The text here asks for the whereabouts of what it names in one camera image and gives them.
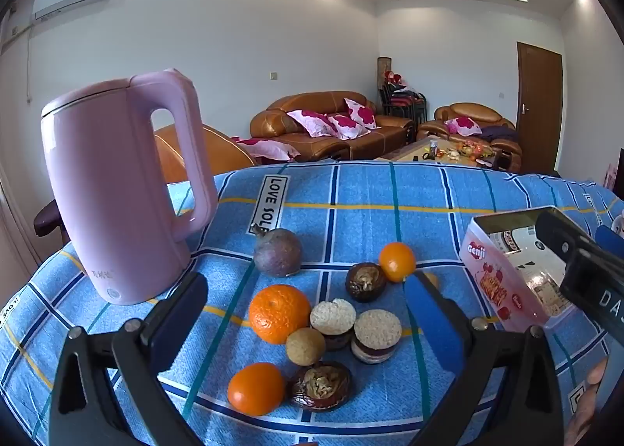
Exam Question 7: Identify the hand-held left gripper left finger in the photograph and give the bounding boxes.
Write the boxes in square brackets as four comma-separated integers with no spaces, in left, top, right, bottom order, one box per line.
[49,272,210,446]

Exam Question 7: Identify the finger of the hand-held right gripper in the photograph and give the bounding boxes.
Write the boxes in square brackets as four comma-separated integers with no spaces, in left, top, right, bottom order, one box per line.
[535,206,603,265]
[594,224,624,261]

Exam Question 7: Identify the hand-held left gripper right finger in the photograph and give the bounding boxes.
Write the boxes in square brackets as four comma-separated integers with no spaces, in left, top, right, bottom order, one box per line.
[404,272,571,446]

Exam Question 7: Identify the round layered cake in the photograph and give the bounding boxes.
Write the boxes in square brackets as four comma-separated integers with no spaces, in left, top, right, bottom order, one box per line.
[352,309,403,365]
[310,299,358,352]

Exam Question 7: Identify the pink biscuit tin box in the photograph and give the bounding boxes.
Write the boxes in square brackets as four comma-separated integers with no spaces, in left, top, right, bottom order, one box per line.
[461,206,578,332]

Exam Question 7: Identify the small orange tangerine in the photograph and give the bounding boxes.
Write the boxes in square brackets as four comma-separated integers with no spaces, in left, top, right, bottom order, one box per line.
[379,242,417,283]

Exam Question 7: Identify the walnut stuffed date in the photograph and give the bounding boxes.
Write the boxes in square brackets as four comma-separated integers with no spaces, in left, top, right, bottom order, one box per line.
[291,362,353,412]
[346,263,388,303]

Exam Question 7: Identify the large orange tangerine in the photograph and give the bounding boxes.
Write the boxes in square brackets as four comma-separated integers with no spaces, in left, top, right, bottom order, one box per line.
[248,284,312,345]

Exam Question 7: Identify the medium orange tangerine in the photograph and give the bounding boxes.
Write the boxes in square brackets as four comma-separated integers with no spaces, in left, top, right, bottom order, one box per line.
[227,362,285,416]

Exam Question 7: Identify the purple passion fruit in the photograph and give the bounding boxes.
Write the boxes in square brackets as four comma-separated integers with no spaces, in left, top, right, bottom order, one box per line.
[251,226,303,278]

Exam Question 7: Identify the person's right hand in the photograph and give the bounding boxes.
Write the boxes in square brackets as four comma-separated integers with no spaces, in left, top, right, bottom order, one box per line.
[564,357,610,446]

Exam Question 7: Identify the purple cloth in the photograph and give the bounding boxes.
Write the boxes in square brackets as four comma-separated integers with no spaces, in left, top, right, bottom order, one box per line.
[480,124,518,144]

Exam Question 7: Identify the snack pile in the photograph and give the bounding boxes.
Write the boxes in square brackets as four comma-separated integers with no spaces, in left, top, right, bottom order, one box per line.
[422,138,493,165]

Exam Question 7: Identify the brown wooden door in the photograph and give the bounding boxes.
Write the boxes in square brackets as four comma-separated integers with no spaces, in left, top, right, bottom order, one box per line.
[515,41,564,172]

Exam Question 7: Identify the blue plaid cloth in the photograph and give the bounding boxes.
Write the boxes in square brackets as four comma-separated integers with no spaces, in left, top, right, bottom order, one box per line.
[0,160,624,446]

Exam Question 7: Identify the pink floral pillow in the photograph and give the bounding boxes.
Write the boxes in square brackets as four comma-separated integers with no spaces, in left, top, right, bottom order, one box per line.
[446,117,483,135]
[328,114,370,140]
[287,109,337,137]
[344,98,380,130]

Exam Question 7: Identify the pink electric kettle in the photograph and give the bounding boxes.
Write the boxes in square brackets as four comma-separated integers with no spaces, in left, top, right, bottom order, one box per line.
[40,68,219,306]

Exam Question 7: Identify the orange leather armchair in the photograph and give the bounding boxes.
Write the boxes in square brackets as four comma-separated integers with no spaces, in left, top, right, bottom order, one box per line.
[418,103,522,171]
[153,124,257,183]

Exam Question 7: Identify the dark wooden chair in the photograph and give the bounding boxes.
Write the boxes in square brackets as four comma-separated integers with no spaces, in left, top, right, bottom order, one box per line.
[33,199,69,244]

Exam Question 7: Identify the wooden coffee table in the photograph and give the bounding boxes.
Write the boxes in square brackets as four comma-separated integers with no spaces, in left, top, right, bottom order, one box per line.
[375,136,510,169]

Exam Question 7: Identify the stacked dark chairs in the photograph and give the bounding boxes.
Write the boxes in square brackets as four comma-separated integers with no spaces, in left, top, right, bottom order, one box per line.
[380,82,427,122]

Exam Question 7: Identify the tall brown floor vase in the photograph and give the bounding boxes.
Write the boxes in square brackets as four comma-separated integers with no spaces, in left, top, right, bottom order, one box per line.
[377,57,392,100]

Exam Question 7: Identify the orange leather sofa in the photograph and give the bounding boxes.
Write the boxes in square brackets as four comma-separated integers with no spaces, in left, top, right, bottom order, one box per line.
[250,91,415,163]

